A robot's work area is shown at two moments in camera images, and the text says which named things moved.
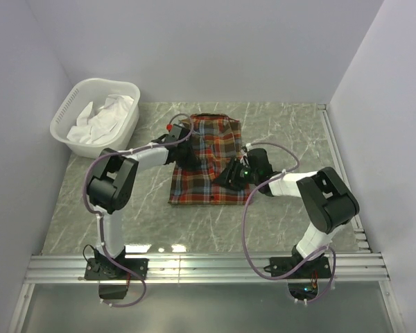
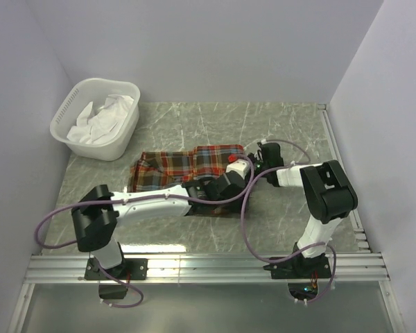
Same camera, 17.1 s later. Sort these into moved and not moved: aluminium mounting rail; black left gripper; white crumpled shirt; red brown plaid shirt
Moved: red brown plaid shirt; black left gripper
Not moved: aluminium mounting rail; white crumpled shirt
